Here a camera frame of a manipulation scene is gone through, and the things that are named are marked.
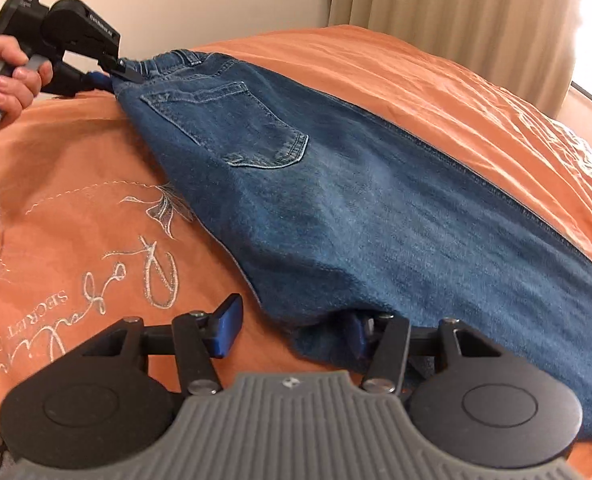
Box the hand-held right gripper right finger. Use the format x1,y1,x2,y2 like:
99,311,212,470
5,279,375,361
346,311,503,395

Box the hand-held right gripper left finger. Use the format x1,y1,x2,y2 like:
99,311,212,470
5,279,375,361
83,293,245,397

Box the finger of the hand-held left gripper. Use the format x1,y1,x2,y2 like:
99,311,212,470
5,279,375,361
50,59,113,97
98,51,145,85

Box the blue denim pants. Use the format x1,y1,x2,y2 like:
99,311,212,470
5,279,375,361
112,49,592,443

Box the person's left hand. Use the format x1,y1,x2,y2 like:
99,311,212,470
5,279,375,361
0,34,55,117

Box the orange embroidered bedspread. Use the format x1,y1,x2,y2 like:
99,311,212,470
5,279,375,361
0,24,592,461

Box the beige curtain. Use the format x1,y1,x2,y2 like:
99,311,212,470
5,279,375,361
328,0,584,85

